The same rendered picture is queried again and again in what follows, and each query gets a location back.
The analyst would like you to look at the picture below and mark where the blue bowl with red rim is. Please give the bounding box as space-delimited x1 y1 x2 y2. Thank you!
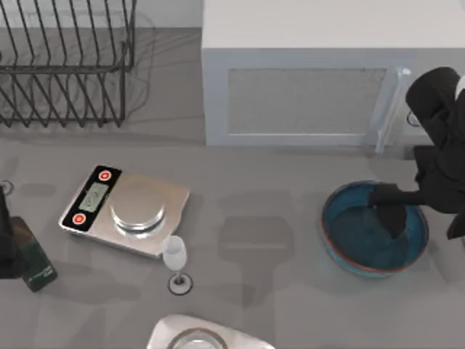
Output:
320 180 430 280

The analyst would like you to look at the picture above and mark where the microwave oven door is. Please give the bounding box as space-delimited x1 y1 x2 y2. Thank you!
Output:
202 49 400 146

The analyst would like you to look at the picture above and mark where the pale microwave oven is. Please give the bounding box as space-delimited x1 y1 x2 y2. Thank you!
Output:
201 0 465 148

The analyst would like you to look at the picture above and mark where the clear wine glass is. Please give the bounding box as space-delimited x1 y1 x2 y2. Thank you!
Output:
161 235 194 296

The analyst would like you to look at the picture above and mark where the silver kitchen scale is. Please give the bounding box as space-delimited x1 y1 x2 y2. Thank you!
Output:
57 164 192 260

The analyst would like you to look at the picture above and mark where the pale grey appliance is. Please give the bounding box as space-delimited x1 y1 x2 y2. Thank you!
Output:
146 313 278 349

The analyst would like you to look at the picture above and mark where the dark green box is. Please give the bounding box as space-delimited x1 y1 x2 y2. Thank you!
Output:
9 216 59 293

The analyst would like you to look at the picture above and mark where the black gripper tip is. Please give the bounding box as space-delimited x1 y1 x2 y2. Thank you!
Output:
0 188 27 280

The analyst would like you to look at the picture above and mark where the pale microwave door handle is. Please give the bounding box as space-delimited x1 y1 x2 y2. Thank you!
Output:
375 66 412 154

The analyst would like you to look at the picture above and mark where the dark wire dish rack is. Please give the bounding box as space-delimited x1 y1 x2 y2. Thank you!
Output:
0 0 138 129

